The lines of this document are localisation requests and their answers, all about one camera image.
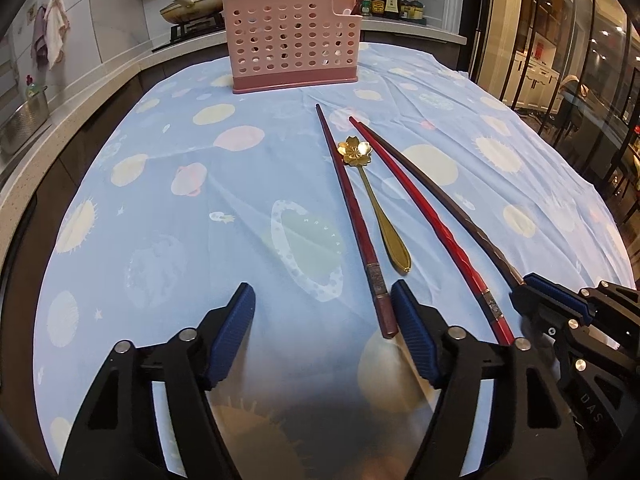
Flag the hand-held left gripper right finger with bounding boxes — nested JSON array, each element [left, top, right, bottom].
[[392, 280, 576, 480]]

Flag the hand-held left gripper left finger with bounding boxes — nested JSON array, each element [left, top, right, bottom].
[[57, 282, 257, 480]]

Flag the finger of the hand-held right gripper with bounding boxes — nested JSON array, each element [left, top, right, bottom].
[[524, 272, 601, 316], [510, 285, 568, 341]]

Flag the dark brown chopstick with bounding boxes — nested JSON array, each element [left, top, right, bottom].
[[357, 121, 526, 288]]

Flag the gold flower spoon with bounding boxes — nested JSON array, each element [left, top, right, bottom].
[[336, 135, 412, 275]]

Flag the dark red chopstick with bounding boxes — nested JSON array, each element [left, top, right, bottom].
[[315, 103, 399, 339]]

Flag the pink perforated utensil holder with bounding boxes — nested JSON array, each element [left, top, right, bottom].
[[221, 0, 363, 95]]

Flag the blue dotted tablecloth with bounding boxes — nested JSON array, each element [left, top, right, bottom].
[[32, 42, 638, 480]]

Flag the white cabinet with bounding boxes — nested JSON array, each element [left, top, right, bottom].
[[515, 50, 561, 107]]

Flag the glass sliding door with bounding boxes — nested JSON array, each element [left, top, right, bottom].
[[470, 0, 640, 281]]

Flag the stainless steel pot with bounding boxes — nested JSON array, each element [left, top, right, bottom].
[[0, 91, 51, 156]]

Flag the black gas stove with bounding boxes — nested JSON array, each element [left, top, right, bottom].
[[170, 10, 231, 47]]

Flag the yellow pan with lid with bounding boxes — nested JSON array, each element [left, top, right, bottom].
[[160, 0, 226, 25]]

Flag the white hanging towel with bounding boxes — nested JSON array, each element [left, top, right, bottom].
[[44, 0, 71, 71]]

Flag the purple hanging towel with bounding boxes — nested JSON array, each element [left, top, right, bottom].
[[31, 5, 51, 61]]

